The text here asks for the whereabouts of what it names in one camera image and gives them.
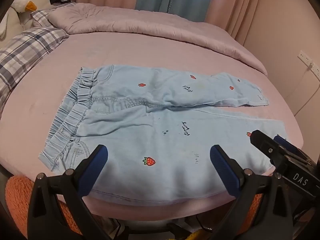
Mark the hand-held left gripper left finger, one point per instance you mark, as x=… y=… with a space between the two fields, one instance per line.
x=96 y=162

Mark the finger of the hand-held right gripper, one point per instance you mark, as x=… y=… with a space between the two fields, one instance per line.
x=265 y=145
x=287 y=145

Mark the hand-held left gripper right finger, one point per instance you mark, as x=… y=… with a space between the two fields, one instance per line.
x=221 y=163

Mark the light blue strawberry print pants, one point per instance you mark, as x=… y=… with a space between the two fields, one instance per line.
x=125 y=130

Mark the bed with pink sheet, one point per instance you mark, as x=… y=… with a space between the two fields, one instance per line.
x=125 y=47

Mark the large plaid pillow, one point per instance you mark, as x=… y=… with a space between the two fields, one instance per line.
x=25 y=52

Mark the lilac quilt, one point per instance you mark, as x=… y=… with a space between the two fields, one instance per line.
x=150 y=27

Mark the small plaid pillow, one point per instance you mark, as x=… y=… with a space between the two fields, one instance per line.
x=41 y=15

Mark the white goose plush toy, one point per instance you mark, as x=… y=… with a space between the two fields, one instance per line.
x=22 y=3

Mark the white wall power strip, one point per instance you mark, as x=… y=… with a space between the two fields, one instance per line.
x=310 y=61

